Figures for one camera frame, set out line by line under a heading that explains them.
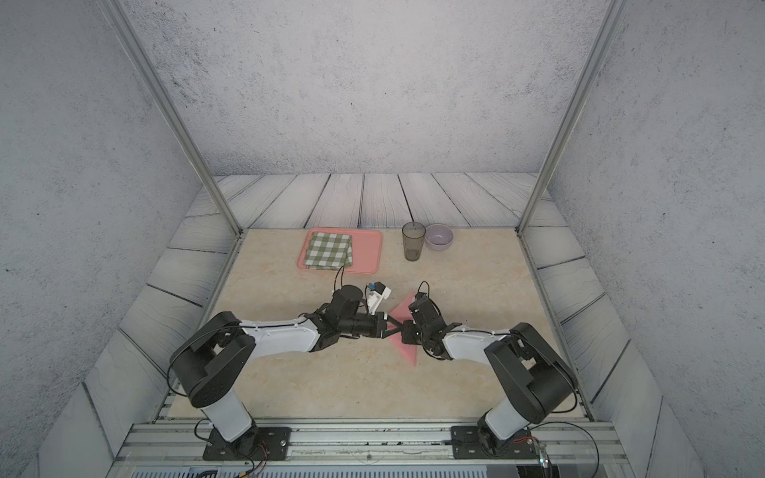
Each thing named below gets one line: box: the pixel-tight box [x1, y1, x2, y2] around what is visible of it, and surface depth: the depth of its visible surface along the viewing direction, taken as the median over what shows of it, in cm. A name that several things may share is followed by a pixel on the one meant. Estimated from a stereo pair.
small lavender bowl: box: [424, 224, 455, 251], surface depth 116 cm
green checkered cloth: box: [303, 232, 353, 270], surface depth 114 cm
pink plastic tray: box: [296, 227, 384, 274], surface depth 117 cm
